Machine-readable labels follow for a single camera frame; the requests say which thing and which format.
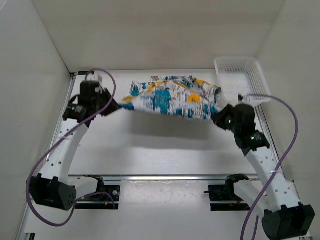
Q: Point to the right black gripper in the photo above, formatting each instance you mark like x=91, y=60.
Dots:
x=219, y=117

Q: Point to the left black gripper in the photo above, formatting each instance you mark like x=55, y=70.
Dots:
x=113, y=106

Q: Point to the patterned white shorts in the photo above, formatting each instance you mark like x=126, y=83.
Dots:
x=184, y=96

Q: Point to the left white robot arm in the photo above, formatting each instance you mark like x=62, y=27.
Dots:
x=51, y=185

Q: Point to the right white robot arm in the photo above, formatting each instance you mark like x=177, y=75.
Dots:
x=282, y=214

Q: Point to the black corner label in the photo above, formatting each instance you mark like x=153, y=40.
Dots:
x=84, y=73

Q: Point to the white plastic basket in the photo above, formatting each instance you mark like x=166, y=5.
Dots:
x=241, y=75

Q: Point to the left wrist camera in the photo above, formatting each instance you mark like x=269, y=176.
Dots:
x=96, y=78

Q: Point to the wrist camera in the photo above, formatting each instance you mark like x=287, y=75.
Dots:
x=245, y=99
x=96, y=78

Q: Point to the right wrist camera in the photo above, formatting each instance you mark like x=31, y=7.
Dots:
x=245, y=99

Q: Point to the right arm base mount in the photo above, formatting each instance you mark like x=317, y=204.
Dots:
x=222, y=196

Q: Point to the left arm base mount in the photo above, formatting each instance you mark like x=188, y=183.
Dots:
x=94, y=194

